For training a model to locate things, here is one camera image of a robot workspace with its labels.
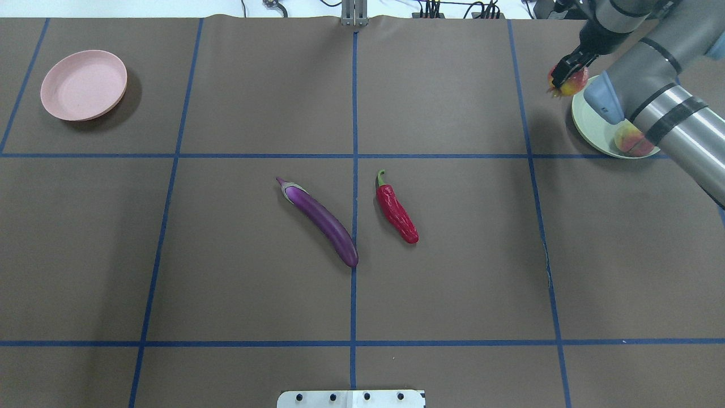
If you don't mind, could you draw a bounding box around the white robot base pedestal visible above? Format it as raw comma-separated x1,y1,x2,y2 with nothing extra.
276,389,427,407

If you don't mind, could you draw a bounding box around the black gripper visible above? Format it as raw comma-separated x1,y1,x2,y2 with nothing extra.
551,16,618,88

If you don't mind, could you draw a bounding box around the pink yellow peach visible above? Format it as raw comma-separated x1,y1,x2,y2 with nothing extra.
613,123,656,158

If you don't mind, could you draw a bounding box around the red pomegranate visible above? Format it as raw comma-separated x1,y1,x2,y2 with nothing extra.
547,67,590,98

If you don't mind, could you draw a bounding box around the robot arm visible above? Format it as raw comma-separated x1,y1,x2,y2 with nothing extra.
552,1,724,206

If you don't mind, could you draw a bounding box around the purple eggplant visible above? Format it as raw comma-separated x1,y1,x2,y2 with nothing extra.
275,177,359,268

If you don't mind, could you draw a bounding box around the pink plate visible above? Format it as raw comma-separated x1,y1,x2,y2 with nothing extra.
40,50,129,122

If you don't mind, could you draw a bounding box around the green plate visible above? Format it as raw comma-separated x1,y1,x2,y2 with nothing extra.
572,91,660,159

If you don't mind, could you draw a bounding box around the red chili pepper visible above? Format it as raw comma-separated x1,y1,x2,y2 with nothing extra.
376,169,419,244

